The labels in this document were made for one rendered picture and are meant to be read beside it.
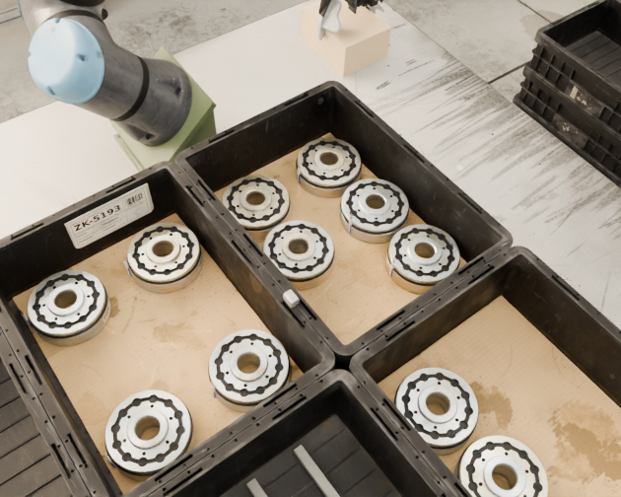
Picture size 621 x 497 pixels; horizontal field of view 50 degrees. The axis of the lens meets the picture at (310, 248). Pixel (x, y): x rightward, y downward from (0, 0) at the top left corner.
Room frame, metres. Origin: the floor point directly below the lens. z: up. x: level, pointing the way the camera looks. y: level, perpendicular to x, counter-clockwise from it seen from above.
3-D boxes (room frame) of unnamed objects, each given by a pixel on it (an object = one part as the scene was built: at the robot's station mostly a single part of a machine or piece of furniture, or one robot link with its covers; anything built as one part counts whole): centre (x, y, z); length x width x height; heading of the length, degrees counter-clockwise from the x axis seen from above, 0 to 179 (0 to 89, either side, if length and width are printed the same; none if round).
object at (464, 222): (0.59, -0.04, 0.87); 0.40 x 0.30 x 0.11; 39
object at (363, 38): (1.22, -0.06, 0.74); 0.16 x 0.12 x 0.07; 37
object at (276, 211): (0.64, 0.09, 0.86); 0.10 x 0.10 x 0.01
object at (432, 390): (0.32, -0.16, 0.86); 0.05 x 0.05 x 0.01
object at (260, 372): (0.37, 0.07, 0.86); 0.05 x 0.05 x 0.01
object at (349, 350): (0.59, -0.04, 0.92); 0.40 x 0.30 x 0.02; 39
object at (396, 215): (0.64, -0.09, 0.86); 0.10 x 0.10 x 0.01
